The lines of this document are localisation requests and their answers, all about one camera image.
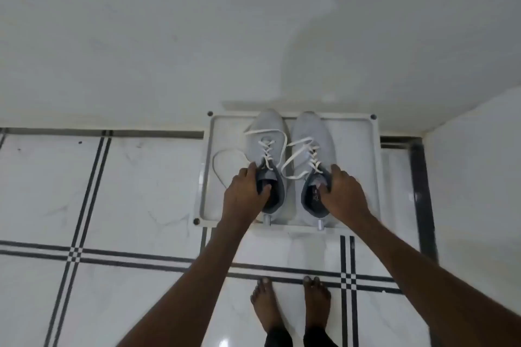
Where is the person's right hand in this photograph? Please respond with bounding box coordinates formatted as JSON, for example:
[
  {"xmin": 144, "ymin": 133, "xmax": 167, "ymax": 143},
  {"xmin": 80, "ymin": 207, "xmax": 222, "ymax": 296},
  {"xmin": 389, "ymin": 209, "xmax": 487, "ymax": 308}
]
[{"xmin": 317, "ymin": 164, "xmax": 374, "ymax": 230}]

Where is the person's left hand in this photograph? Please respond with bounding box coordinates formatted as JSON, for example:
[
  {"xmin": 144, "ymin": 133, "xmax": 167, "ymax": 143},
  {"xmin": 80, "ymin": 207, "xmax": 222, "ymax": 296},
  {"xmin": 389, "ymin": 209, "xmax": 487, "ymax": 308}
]
[{"xmin": 221, "ymin": 162, "xmax": 273, "ymax": 231}]

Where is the grey lace-up sneaker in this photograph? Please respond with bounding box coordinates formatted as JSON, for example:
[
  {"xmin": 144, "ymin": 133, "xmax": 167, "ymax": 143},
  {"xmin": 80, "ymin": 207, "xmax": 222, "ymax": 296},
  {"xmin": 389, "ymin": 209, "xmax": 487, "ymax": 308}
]
[
  {"xmin": 212, "ymin": 109, "xmax": 290, "ymax": 226},
  {"xmin": 281, "ymin": 111, "xmax": 337, "ymax": 232}
]

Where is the person's right forearm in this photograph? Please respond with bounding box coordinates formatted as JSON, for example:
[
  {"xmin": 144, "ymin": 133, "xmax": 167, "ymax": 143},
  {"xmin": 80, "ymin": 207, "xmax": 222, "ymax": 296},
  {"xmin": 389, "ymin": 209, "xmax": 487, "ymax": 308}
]
[{"xmin": 345, "ymin": 213, "xmax": 521, "ymax": 347}]

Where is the person's left forearm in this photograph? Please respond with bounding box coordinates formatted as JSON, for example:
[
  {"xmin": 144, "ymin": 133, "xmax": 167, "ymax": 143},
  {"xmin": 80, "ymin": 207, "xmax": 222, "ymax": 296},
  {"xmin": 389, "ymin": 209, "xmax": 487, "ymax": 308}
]
[{"xmin": 117, "ymin": 217, "xmax": 251, "ymax": 347}]

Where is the white plastic shoe tray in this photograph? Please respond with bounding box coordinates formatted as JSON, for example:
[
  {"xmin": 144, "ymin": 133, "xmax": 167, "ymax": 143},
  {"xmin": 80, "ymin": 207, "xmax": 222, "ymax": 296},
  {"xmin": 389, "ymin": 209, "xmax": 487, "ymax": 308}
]
[{"xmin": 194, "ymin": 110, "xmax": 383, "ymax": 234}]

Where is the person's right foot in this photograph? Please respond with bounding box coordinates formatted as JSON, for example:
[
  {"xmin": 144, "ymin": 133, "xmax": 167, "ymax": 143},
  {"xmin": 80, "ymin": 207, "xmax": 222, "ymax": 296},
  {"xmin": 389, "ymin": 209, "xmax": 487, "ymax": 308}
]
[{"xmin": 302, "ymin": 275, "xmax": 333, "ymax": 332}]

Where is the person's foot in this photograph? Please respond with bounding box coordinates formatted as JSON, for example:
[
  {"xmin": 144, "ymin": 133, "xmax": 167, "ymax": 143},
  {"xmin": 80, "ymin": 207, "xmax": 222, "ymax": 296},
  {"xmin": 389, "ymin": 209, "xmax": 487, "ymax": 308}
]
[
  {"xmin": 302, "ymin": 275, "xmax": 333, "ymax": 332},
  {"xmin": 250, "ymin": 277, "xmax": 286, "ymax": 335}
]

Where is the person's left foot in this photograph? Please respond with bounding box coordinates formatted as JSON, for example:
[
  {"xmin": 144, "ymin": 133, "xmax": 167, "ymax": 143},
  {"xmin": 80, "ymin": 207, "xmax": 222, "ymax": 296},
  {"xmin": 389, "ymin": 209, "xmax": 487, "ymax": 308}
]
[{"xmin": 250, "ymin": 277, "xmax": 286, "ymax": 335}]

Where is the black trouser leg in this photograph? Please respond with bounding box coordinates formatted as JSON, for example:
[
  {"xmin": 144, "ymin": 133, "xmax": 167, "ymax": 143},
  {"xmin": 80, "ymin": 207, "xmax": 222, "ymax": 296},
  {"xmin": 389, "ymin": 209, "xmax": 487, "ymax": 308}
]
[
  {"xmin": 265, "ymin": 326, "xmax": 294, "ymax": 347},
  {"xmin": 303, "ymin": 324, "xmax": 339, "ymax": 347}
]

